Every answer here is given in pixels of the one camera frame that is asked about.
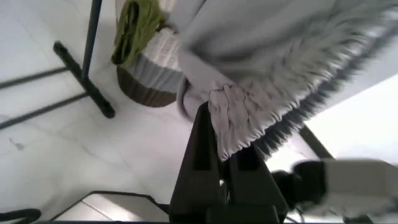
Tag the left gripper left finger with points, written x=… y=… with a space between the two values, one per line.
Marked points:
x=192 y=193

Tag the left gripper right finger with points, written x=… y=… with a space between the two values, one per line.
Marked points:
x=255 y=189

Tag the pale grey shorts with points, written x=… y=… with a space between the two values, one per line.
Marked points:
x=248 y=46

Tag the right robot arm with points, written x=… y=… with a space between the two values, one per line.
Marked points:
x=357 y=180

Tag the white laundry basket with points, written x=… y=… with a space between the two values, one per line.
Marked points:
x=161 y=56

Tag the black clothes rack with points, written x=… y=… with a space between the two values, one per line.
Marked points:
x=92 y=31

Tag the olive green garment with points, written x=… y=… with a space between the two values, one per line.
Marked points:
x=136 y=28

